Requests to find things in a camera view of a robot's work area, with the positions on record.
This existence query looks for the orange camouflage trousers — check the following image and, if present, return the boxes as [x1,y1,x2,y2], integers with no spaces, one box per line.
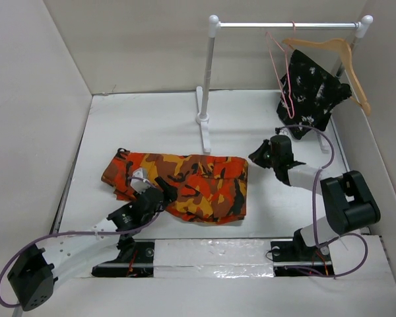
[101,148,248,225]

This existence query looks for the pink wire hanger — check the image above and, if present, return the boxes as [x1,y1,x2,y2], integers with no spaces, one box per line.
[264,21,298,120]

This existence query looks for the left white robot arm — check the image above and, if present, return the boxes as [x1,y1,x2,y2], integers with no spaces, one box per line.
[4,177,178,312]

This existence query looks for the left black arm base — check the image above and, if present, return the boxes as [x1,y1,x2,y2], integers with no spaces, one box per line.
[91,240,155,278]

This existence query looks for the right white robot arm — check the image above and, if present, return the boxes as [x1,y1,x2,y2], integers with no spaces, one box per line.
[248,135,381,260]

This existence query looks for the wooden clothes hanger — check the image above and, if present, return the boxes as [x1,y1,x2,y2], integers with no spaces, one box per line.
[282,38,372,116]

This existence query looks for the black white patterned garment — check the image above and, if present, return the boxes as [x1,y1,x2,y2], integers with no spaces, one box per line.
[277,50,352,140]

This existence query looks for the white metal clothes rack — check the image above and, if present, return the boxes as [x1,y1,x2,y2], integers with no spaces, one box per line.
[195,15,376,155]

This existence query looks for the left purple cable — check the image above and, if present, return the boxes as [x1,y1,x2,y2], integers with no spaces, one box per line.
[0,176,166,308]

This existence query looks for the purple cable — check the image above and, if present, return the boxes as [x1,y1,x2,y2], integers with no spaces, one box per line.
[273,124,370,278]
[0,176,166,308]

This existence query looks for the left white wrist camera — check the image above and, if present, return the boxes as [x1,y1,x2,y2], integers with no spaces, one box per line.
[129,168,152,194]

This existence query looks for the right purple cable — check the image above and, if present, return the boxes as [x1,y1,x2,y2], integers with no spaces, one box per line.
[273,124,370,278]

